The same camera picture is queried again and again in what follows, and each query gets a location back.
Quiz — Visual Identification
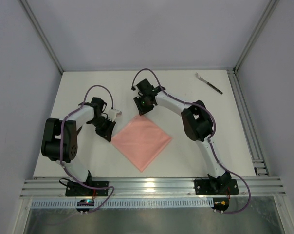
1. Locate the frame post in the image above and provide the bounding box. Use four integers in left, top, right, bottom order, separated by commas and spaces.
233, 0, 279, 73
18, 0, 64, 74

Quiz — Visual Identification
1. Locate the aluminium right side rail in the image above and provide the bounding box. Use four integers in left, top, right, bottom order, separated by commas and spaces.
227, 70, 270, 176

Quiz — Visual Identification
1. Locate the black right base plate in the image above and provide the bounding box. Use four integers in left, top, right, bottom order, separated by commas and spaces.
194, 177, 239, 195

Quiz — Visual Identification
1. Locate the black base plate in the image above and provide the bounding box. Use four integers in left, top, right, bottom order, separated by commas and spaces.
194, 177, 239, 195
65, 181, 109, 197

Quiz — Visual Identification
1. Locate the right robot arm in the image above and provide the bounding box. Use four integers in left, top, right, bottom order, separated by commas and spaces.
131, 79, 232, 194

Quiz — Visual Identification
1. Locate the aluminium front rail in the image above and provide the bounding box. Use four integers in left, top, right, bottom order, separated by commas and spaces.
20, 176, 286, 199

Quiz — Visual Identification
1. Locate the pink satin napkin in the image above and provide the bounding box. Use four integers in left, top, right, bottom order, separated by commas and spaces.
111, 115, 172, 172

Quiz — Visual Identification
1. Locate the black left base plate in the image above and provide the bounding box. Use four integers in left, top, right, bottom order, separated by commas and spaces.
65, 181, 109, 197

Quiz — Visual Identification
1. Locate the left controller board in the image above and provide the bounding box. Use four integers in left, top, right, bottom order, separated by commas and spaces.
75, 199, 94, 213

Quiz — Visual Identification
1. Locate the aluminium rail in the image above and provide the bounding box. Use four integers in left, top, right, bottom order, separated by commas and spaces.
227, 70, 270, 176
20, 176, 286, 199

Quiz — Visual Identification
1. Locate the controller board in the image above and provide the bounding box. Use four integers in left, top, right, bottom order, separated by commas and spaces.
75, 199, 94, 213
212, 198, 230, 213

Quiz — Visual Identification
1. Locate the right controller board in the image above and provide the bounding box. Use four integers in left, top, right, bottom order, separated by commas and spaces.
212, 198, 230, 213

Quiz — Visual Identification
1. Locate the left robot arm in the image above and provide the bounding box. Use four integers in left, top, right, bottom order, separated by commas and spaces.
41, 97, 119, 187

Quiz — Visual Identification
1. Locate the metal fork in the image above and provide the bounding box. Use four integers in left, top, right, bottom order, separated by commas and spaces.
195, 72, 223, 95

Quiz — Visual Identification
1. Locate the slotted cable duct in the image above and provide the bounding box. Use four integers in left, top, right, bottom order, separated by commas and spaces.
30, 197, 213, 209

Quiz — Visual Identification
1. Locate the left frame post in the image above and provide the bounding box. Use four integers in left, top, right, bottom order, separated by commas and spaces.
18, 0, 64, 74

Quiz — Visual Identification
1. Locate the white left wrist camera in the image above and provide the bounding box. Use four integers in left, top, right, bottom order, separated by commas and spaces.
108, 109, 122, 122

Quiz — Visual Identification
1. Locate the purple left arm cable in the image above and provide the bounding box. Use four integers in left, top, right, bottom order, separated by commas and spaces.
59, 85, 115, 215

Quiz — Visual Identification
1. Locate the right frame post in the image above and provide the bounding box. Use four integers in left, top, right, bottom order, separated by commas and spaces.
233, 0, 279, 73

